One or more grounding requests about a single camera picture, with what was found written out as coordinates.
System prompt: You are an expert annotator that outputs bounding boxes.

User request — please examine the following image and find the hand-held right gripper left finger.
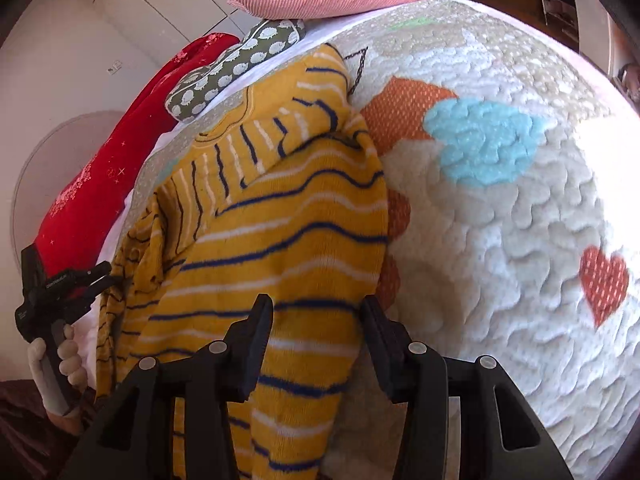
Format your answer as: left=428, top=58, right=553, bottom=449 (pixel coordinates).
left=60, top=293, right=275, bottom=480

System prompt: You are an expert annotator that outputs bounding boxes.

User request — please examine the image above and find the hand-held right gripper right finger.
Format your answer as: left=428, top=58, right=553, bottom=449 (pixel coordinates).
left=359, top=295, right=576, bottom=480

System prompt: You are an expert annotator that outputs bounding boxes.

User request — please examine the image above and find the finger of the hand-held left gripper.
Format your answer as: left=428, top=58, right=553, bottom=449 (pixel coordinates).
left=80, top=261, right=113, bottom=283
left=64, top=275, right=123, bottom=325

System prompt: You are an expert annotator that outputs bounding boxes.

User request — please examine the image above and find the yellow striped sweater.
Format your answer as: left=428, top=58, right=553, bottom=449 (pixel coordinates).
left=95, top=44, right=391, bottom=480

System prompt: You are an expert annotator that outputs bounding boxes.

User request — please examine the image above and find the person's left forearm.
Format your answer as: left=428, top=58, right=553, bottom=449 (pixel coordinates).
left=47, top=409, right=85, bottom=437

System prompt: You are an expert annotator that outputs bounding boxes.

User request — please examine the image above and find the person's left hand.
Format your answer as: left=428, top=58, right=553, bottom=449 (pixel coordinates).
left=27, top=324, right=89, bottom=417

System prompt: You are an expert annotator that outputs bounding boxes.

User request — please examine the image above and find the printed quilted blanket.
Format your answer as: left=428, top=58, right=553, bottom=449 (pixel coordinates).
left=107, top=0, right=640, bottom=480

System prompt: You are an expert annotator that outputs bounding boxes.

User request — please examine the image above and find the dark maroon cloth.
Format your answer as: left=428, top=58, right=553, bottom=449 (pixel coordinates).
left=0, top=380, right=101, bottom=480

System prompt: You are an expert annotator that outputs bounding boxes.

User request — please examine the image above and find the green patterned pillow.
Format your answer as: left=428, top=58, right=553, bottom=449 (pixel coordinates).
left=166, top=19, right=307, bottom=122

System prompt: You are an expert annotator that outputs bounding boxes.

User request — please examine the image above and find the cluttered shelf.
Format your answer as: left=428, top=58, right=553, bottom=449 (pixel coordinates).
left=532, top=0, right=581, bottom=41

